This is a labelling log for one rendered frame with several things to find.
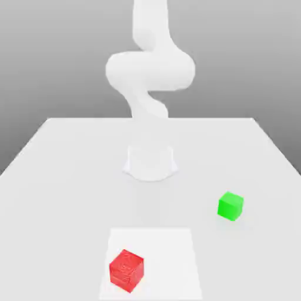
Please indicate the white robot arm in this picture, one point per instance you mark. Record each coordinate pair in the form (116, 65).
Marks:
(150, 70)

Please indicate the small green cube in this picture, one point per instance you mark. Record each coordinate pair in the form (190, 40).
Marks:
(230, 207)

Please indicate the small red cube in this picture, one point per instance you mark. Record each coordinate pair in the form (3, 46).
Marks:
(126, 271)

